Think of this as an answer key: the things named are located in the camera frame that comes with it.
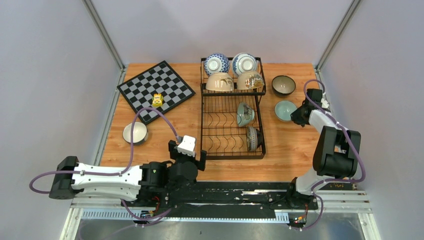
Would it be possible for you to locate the black white chessboard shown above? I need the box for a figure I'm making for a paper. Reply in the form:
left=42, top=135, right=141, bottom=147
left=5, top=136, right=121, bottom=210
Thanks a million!
left=117, top=61, right=196, bottom=114

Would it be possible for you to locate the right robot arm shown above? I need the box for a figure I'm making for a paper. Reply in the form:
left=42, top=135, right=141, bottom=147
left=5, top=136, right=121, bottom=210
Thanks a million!
left=285, top=88, right=361, bottom=209

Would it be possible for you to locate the pale green ribbed bowl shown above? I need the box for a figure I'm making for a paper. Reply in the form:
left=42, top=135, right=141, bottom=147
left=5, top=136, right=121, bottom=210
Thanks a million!
left=274, top=100, right=297, bottom=122

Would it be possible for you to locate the blue white patterned bowl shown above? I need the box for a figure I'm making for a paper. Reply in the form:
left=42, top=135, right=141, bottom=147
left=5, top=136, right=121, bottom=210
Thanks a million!
left=246, top=126, right=263, bottom=152

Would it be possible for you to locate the blue diamond pattern bowl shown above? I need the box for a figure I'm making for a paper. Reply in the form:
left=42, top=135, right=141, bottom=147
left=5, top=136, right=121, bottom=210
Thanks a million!
left=203, top=53, right=230, bottom=77

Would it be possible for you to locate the blue white porcelain bowl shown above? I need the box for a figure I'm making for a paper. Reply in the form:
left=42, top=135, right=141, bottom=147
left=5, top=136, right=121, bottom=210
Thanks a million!
left=231, top=52, right=258, bottom=77

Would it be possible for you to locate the cream painted bowl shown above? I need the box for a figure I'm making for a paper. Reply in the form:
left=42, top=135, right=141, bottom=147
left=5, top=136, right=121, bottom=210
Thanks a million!
left=236, top=71, right=265, bottom=90

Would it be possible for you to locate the dark blue glazed bowl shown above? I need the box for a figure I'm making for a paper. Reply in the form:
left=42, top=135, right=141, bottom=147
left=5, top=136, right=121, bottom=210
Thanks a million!
left=271, top=75, right=296, bottom=97

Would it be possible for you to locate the yellow toy block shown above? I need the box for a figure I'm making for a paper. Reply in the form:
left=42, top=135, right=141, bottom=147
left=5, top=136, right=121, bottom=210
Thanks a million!
left=151, top=93, right=164, bottom=108

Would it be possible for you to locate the teal white striped bowl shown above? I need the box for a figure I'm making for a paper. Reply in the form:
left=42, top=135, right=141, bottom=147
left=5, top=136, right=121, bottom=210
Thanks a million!
left=122, top=121, right=149, bottom=145

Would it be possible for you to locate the cream leaf bowl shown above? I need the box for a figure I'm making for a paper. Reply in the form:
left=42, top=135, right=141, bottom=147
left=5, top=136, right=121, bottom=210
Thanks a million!
left=205, top=72, right=235, bottom=92

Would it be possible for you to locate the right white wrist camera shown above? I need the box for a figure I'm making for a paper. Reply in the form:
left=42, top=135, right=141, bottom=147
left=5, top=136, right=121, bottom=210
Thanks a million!
left=320, top=97, right=330, bottom=112

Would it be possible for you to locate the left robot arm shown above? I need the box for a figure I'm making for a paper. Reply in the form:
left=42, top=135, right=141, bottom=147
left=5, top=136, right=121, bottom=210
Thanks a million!
left=48, top=140, right=207, bottom=207

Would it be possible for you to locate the green floral bowl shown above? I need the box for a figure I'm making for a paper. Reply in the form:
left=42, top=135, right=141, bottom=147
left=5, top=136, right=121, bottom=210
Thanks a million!
left=236, top=102, right=255, bottom=127

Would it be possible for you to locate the black wire dish rack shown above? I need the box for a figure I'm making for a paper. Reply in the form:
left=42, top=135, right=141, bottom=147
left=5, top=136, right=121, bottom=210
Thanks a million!
left=200, top=66, right=267, bottom=161

